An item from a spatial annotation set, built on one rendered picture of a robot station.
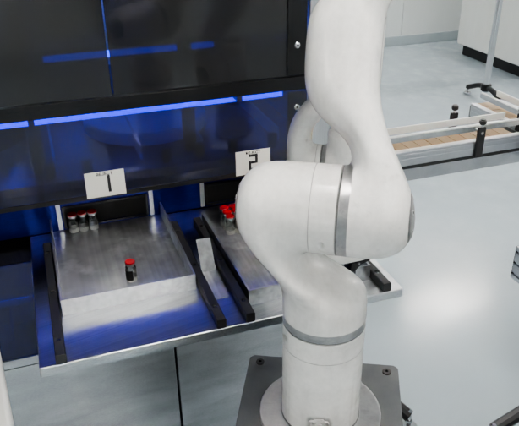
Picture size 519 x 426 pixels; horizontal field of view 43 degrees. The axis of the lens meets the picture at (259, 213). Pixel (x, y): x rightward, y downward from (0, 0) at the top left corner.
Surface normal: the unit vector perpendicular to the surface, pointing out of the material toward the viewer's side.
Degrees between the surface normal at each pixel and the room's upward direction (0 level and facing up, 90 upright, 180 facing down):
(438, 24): 90
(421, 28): 90
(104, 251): 0
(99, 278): 0
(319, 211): 66
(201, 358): 90
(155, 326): 0
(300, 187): 37
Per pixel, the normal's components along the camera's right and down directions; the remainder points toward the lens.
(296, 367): -0.66, 0.36
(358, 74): 0.33, 0.01
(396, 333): -0.01, -0.88
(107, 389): 0.33, 0.44
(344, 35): -0.12, 0.01
